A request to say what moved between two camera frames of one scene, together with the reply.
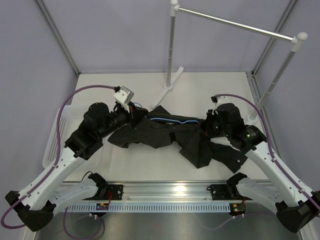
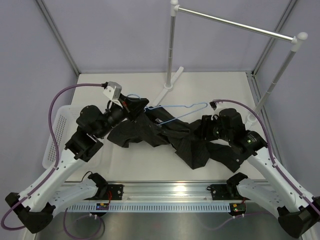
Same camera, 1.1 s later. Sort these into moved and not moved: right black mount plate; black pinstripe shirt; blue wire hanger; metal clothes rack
Moved: blue wire hanger
Not moved: metal clothes rack; black pinstripe shirt; right black mount plate
